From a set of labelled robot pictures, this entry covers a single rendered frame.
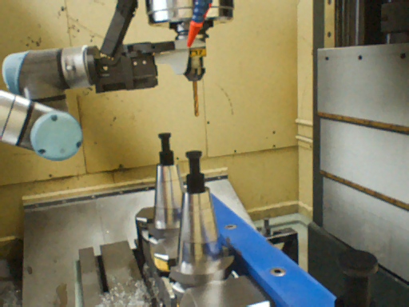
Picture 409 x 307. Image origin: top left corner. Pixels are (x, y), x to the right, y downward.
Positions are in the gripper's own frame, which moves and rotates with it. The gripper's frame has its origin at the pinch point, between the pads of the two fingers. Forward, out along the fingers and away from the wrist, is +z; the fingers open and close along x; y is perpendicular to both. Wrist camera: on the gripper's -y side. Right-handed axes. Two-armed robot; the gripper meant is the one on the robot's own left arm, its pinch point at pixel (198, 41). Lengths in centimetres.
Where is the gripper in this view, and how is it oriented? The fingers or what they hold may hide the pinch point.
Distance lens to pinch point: 78.3
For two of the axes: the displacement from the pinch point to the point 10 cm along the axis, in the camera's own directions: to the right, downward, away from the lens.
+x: 0.2, 2.3, -9.7
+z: 9.9, -1.1, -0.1
